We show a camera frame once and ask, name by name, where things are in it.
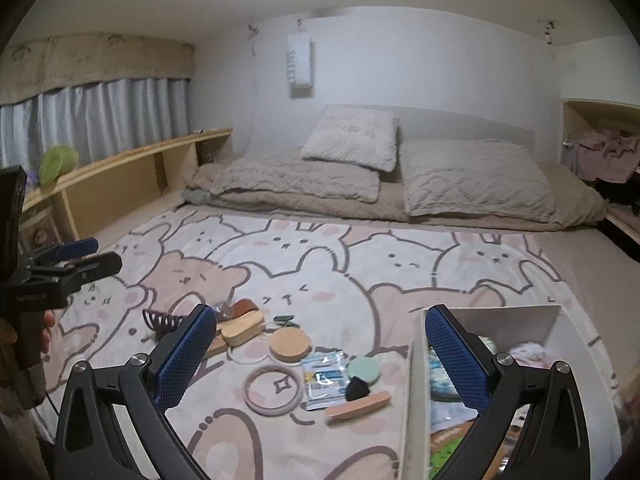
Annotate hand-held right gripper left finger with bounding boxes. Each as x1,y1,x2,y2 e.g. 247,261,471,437
52,302,219,480

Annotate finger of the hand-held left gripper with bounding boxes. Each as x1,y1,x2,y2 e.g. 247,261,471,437
42,238,99,263
27,251,123,292

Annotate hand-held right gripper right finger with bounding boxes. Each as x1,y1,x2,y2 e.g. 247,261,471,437
424,304,591,480

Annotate white cardboard box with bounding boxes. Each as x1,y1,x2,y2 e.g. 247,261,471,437
400,304,621,480

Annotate person's left forearm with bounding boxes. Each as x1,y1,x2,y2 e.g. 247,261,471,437
0,400,51,480

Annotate person's left hand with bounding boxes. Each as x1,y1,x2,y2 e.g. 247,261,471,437
41,310,55,357

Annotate boxed red white flowers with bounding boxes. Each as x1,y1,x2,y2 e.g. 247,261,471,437
22,210,63,251

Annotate dark hair claw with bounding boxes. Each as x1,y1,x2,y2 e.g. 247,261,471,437
142,309,188,341

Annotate oblong wooden box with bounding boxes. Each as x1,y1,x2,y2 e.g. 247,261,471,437
220,310,266,347

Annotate white tape roll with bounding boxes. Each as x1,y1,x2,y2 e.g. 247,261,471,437
242,364,304,416

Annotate pale pink soft item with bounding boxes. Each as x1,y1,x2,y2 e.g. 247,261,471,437
505,341,551,368

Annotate wooden bedside shelf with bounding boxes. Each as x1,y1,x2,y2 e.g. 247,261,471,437
20,128,233,246

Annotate green plush toy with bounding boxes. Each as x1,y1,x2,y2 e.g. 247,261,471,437
39,145,79,186

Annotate green makeup puff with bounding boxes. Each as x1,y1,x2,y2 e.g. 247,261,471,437
346,356,381,386

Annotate green cartoon packet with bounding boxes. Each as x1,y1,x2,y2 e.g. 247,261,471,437
430,440,466,480

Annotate black makeup sponge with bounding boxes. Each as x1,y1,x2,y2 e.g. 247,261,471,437
345,376,373,403

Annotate round wooden lid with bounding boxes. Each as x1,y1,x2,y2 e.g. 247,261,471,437
269,327,312,365

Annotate white packet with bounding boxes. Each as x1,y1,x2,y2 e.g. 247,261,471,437
302,350,347,372

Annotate blue white sachet pack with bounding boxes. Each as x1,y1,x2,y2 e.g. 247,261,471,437
300,369,351,411

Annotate grey curtain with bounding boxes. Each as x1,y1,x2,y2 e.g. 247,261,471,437
0,77,193,171

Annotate printed animal blanket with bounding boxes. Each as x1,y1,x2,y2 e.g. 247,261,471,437
32,209,626,480

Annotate large quilted pillow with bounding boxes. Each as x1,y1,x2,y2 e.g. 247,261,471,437
400,139,558,218

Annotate beige printed valance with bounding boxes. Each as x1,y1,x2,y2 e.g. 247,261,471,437
0,32,196,106

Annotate folded beige duvet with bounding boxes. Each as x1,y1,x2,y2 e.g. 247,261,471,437
209,152,382,205

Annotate dark clothes pile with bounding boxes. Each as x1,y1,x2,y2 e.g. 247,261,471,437
595,175,640,206

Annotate fluffy grey pillow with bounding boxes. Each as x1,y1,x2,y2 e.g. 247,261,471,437
300,105,401,173

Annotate pink clothes pile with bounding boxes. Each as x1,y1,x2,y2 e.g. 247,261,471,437
570,129,640,183

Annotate white wardrobe cabinet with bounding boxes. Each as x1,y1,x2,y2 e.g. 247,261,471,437
560,99,640,251

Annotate thin white ring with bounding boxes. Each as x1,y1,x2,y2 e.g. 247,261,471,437
227,337,271,367

